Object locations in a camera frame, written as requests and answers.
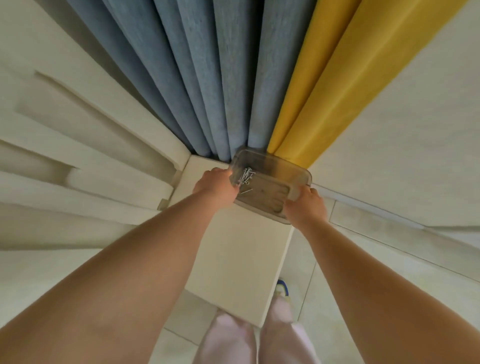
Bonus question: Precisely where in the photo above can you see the person's right hand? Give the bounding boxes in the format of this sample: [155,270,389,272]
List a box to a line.
[283,186,329,230]

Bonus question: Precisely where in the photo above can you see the person's left hand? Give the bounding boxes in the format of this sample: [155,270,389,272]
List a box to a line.
[193,167,241,210]

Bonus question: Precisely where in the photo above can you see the clear plastic container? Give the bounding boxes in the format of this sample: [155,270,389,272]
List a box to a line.
[229,147,313,225]

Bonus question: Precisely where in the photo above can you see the person's right forearm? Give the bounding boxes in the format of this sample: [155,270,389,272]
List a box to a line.
[298,220,480,364]

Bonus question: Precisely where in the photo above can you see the person's left forearm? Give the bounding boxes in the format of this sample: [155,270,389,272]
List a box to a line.
[0,193,226,364]

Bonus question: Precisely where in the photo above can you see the pile of metal screws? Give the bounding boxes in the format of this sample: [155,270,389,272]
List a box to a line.
[235,167,257,195]

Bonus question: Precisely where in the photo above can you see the small white table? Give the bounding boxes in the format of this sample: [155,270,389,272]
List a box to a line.
[167,154,295,329]

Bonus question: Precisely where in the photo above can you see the white slipper with blue trim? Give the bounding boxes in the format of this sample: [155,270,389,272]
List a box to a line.
[274,278,292,301]

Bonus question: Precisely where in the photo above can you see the yellow curtain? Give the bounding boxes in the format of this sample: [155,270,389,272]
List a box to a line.
[266,0,470,170]

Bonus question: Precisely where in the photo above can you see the blue curtain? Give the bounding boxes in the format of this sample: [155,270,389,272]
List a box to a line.
[65,0,318,163]

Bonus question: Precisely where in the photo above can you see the pink trousers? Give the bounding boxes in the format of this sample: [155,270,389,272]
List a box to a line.
[193,294,320,364]

